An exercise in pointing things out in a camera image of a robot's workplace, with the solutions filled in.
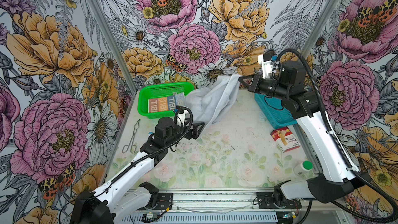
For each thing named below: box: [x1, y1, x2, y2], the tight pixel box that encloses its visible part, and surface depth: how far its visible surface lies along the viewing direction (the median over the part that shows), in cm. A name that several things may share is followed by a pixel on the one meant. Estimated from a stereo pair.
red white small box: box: [269, 126, 301, 153], surface depth 93 cm
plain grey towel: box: [184, 74, 243, 133], surface depth 73 cm
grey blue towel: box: [147, 92, 186, 114], surface depth 111 cm
